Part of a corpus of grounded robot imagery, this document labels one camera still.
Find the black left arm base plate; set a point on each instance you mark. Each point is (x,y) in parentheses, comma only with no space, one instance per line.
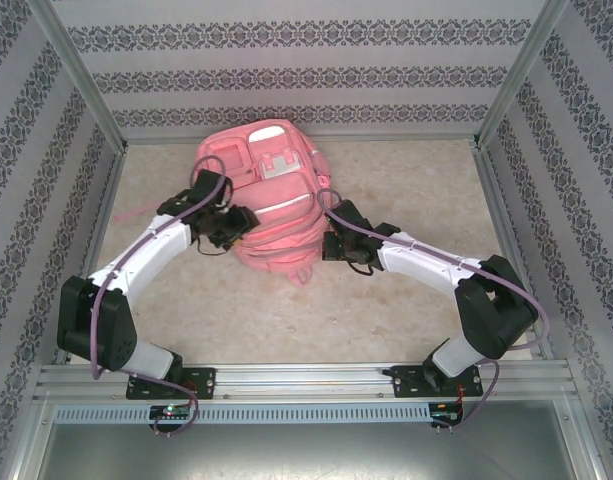
(203,382)

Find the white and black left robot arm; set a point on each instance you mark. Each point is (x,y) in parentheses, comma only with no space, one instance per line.
(146,250)

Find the pink backpack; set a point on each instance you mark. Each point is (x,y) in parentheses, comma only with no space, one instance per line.
(281,220)

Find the grey metal sheet panel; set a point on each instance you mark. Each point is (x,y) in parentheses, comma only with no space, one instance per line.
(306,450)

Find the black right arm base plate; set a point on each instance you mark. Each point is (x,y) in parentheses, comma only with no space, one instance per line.
(403,382)

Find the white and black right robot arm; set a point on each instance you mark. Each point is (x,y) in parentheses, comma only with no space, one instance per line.
(426,257)

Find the aluminium frame post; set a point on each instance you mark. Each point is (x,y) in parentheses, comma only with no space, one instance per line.
(523,75)
(81,75)

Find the aluminium frame side rail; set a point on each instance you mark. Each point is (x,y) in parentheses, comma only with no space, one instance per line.
(497,200)
(106,195)

